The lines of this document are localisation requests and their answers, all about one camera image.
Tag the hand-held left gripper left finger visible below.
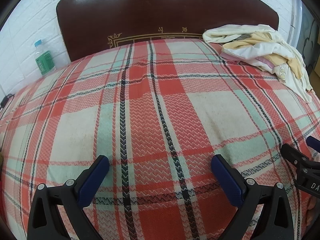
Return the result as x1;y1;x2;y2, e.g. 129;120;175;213
27;154;110;240

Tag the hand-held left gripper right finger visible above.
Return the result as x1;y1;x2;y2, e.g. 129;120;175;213
211;154;295;240

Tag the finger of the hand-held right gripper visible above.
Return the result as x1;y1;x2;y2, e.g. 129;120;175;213
280;144;310;166
306;136;320;153

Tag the white sweatshirt with yellow sleeves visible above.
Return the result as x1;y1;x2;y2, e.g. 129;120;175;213
220;30;313;103

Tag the red plaid blanket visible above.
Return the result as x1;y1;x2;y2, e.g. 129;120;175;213
0;37;320;240

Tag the green label water bottle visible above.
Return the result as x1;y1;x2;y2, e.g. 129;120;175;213
34;39;55;75

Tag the cream knit garment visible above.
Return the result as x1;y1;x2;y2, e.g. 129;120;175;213
202;24;275;44

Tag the dark wooden headboard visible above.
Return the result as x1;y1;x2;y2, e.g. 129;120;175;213
55;0;280;62

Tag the black charger cable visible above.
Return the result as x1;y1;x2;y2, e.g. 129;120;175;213
0;94;15;110

